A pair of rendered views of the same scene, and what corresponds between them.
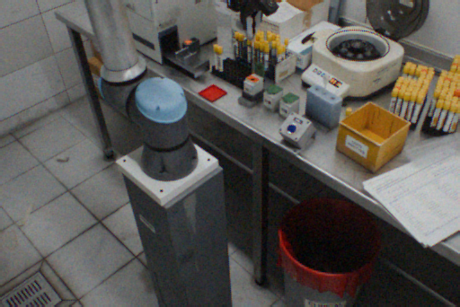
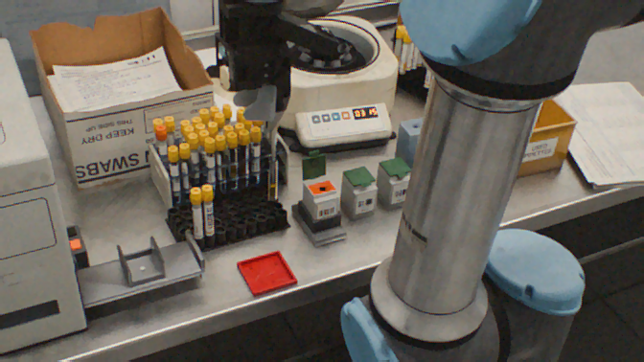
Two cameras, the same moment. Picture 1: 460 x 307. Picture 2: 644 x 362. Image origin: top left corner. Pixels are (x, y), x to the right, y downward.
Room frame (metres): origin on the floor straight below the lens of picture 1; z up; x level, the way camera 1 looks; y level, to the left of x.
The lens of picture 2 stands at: (1.00, 0.80, 1.70)
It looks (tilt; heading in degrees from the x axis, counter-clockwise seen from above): 42 degrees down; 284
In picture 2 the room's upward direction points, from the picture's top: 4 degrees clockwise
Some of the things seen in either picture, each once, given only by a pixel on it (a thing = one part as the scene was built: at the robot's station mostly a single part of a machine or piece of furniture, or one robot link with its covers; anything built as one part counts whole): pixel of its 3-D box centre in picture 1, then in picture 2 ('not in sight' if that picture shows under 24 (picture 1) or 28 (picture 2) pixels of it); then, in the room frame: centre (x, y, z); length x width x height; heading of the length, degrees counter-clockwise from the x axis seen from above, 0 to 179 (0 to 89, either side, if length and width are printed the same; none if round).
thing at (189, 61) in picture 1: (182, 56); (126, 270); (1.42, 0.15, 0.92); 0.21 x 0.07 x 0.05; 42
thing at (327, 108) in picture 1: (322, 108); (427, 147); (1.08, -0.28, 0.92); 0.10 x 0.07 x 0.10; 37
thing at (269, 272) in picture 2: (212, 92); (266, 273); (1.25, 0.05, 0.88); 0.07 x 0.07 x 0.01; 42
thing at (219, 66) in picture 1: (236, 62); (227, 195); (1.35, -0.04, 0.93); 0.17 x 0.09 x 0.11; 43
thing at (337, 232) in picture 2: (253, 94); (319, 215); (1.21, -0.08, 0.89); 0.09 x 0.05 x 0.04; 132
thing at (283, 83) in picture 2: (246, 15); (278, 81); (1.28, -0.07, 1.13); 0.05 x 0.02 x 0.09; 133
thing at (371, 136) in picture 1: (371, 136); (517, 130); (0.94, -0.38, 0.93); 0.13 x 0.13 x 0.10; 38
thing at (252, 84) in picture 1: (253, 87); (320, 202); (1.21, -0.08, 0.92); 0.05 x 0.04 x 0.06; 132
